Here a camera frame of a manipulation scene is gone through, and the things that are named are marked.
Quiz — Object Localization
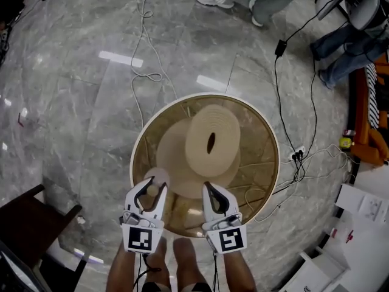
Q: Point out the white backpack rig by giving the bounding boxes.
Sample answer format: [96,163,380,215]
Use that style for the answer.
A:
[315,0,389,32]

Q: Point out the black white striped cloth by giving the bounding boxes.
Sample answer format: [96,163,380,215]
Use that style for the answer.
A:
[365,62,381,131]

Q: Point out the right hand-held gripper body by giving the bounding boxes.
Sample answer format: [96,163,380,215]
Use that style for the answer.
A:
[201,212,248,256]

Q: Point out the long black cable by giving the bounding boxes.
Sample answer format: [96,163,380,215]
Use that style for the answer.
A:
[273,0,350,176]

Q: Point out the round glass side table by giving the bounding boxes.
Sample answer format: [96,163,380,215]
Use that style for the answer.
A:
[129,92,281,240]

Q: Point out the person's leg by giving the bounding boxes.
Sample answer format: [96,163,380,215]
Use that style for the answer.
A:
[172,237,211,289]
[145,237,171,286]

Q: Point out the person's left leg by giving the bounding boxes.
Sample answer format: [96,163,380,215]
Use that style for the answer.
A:
[145,237,171,286]

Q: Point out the clear bottle pink cap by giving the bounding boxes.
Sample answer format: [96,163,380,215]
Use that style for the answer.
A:
[329,228,356,245]

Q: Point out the person's right forearm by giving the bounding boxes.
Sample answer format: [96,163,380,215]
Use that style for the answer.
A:
[222,249,258,292]

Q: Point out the orange sofa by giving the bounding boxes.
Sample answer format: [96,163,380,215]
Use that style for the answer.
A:
[348,56,389,167]

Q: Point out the black power adapter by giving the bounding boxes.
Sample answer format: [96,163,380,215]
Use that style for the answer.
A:
[274,39,288,58]

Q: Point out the long white cable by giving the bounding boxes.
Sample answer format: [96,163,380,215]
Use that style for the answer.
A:
[129,0,179,128]

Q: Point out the beige paper roll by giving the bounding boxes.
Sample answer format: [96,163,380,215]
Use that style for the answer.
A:
[184,103,242,178]

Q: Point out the black wrist cord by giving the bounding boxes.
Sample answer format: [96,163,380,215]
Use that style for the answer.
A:
[133,253,162,290]

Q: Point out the black cable with plug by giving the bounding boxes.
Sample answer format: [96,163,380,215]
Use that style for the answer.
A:
[299,52,319,170]

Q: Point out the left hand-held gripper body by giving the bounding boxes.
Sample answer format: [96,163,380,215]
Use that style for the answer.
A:
[120,208,165,254]

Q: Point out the person's right leg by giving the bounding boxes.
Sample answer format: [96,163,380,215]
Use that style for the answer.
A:
[172,237,211,289]

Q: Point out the white low shelf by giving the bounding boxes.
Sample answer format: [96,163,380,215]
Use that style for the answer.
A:
[278,244,351,292]

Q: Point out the white power strip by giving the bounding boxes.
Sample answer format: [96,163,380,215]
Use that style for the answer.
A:
[286,145,306,161]

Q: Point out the person's black shorts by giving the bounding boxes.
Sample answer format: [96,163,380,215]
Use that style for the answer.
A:
[141,281,214,292]

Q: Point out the dark wooden chair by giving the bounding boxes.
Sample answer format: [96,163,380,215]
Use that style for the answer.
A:
[0,183,88,292]

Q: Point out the person's left forearm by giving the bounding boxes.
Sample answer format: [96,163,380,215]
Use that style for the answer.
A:
[105,249,144,292]

